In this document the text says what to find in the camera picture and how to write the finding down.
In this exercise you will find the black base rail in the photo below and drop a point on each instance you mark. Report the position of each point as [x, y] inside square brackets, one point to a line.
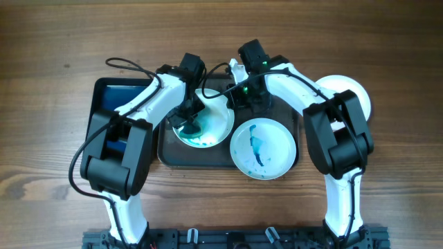
[306, 237]

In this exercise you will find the black water basin tray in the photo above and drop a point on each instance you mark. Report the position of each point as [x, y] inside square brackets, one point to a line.
[110, 93]

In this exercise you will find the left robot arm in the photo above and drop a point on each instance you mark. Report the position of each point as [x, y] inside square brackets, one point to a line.
[118, 182]

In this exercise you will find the dark grey serving tray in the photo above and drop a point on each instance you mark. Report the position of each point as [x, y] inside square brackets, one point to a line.
[174, 153]

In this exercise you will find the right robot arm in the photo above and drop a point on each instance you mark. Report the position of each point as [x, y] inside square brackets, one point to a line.
[335, 112]

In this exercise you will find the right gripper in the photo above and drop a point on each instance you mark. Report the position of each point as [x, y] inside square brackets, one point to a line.
[236, 101]

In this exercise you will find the green yellow sponge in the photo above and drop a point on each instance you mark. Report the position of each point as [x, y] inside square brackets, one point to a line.
[191, 129]

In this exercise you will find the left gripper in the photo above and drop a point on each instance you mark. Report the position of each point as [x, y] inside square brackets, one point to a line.
[177, 120]

